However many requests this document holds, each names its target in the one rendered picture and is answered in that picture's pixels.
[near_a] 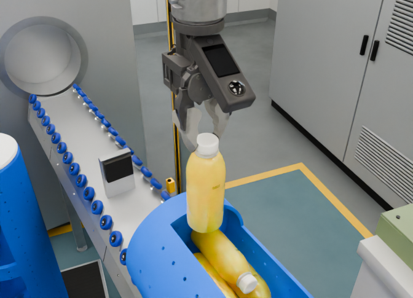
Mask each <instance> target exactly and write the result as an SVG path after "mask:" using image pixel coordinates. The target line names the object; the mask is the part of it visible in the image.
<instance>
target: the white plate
mask: <svg viewBox="0 0 413 298"><path fill-rule="evenodd" d="M17 150H18V146H17V142H16V140H14V139H13V137H11V136H9V135H6V134H3V133H0V170H1V169H3V168H4V167H5V166H6V165H8V164H9V163H10V162H11V161H12V159H13V158H14V157H15V155H16V153H17Z"/></svg>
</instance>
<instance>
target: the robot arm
mask: <svg viewBox="0 0 413 298"><path fill-rule="evenodd" d="M168 1H169V3H170V4H171V12H170V21H171V22H172V23H173V29H174V30H175V38H176V44H173V45H172V47H171V50H170V51H168V52H164V53H162V67H163V83H164V84H165V85H166V86H167V87H168V88H169V89H170V90H171V91H172V92H173V93H174V94H175V95H177V96H176V98H175V110H174V111H173V113H172V119H173V122H174V123H175V125H176V126H177V128H178V130H179V131H180V132H181V136H182V139H183V142H184V144H185V146H186V147H187V148H188V150H189V151H190V152H191V153H193V152H194V151H195V150H196V148H197V147H198V145H199V144H198V143H197V137H198V134H199V133H198V130H197V127H198V124H199V121H200V119H201V116H202V112H201V111H200V110H199V109H198V108H197V107H195V106H194V102H196V103H197V104H198V105H201V104H202V102H203V101H204V105H205V109H206V111H207V113H209V115H210V116H211V118H212V119H213V125H214V130H213V134H214V135H216V136H217V137H218V140H220V139H221V136H222V134H223V133H224V130H225V129H226V127H227V124H228V121H229V117H230V116H231V114H232V112H233V111H237V110H240V109H244V108H248V107H250V106H251V105H252V104H253V102H254V101H255V99H256V94H255V93H254V91H253V89H252V88H251V86H250V84H249V83H248V81H247V79H246V77H245V76H244V74H243V72H242V70H241V69H240V67H239V65H238V64H237V62H236V61H235V58H234V57H233V55H232V54H231V52H230V50H229V48H228V47H227V45H226V43H225V42H224V40H223V38H222V37H221V35H220V34H215V33H218V32H220V31H222V30H223V29H224V16H225V15H226V13H227V0H168ZM212 34H214V35H212ZM174 45H175V46H176V47H173V46H174ZM173 53H175V54H173ZM165 65H166V72H165ZM166 75H167V78H166Z"/></svg>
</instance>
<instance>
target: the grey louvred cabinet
mask: <svg viewBox="0 0 413 298"><path fill-rule="evenodd" d="M269 97H270V98H271V99H272V103H271V105H272V106H273V107H274V108H275V109H276V110H277V111H278V112H279V113H280V114H281V115H282V116H283V117H284V118H286V119H287V120H288V121H289V122H290V123H291V124H292V125H294V126H295V127H296V128H297V129H298V130H299V131H300V132H301V133H302V134H303V135H304V136H305V137H306V138H307V139H308V140H310V141H311V142H312V143H313V144H314V145H315V146H316V147H317V148H319V150H320V151H321V152H322V153H324V155H326V156H327V157H328V158H329V159H330V160H331V161H332V162H334V163H335V164H336V165H337V166H338V167H339V168H340V169H341V170H342V171H343V172H344V173H345V174H346V175H347V176H349V177H350V178H351V179H352V180H353V181H354V182H355V183H356V184H358V185H359V186H360V187H361V188H362V189H363V190H364V191H365V192H366V193H367V194H368V195H369V196H370V197H371V198H373V199H374V200H375V201H376V202H377V203H378V204H379V205H380V206H381V207H382V208H383V209H384V210H385V211H390V210H393V209H396V208H399V207H402V206H405V205H408V204H411V203H413V0H278V5H277V17H276V24H275V35H274V42H273V54H272V66H271V73H270V85H269Z"/></svg>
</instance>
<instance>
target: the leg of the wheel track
mask: <svg viewBox="0 0 413 298"><path fill-rule="evenodd" d="M58 182H59V184H60V188H61V193H62V195H63V200H64V202H65V206H66V210H67V213H68V217H69V221H70V224H71V228H72V231H73V235H74V239H75V242H76V245H77V251H78V252H84V251H85V250H86V249H87V245H86V242H85V237H84V233H83V230H82V226H81V221H80V218H79V216H78V214H77V212H76V210H75V209H74V207H73V204H72V203H71V201H70V199H69V197H68V195H67V193H66V191H65V189H64V187H63V186H62V184H61V182H60V180H59V178H58Z"/></svg>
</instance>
